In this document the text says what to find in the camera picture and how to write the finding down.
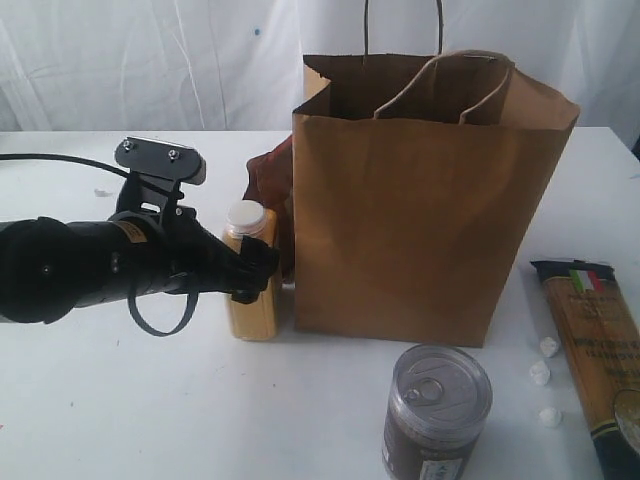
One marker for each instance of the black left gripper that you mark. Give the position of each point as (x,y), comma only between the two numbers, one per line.
(151,244)

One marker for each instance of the yellow grain bottle white cap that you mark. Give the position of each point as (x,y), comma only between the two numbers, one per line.
(256,321)

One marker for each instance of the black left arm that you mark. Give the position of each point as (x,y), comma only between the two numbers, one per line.
(32,276)

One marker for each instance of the brown coffee pouch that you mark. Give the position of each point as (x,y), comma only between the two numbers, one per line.
(270,183)

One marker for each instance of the brown paper bag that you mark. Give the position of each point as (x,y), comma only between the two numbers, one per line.
(415,179)

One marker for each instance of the brown can silver lid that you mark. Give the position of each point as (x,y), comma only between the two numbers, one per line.
(438,404)

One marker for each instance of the spaghetti packet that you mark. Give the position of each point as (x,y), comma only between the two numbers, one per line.
(601,344)

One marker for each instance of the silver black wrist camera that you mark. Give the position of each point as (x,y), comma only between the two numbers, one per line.
(161,159)

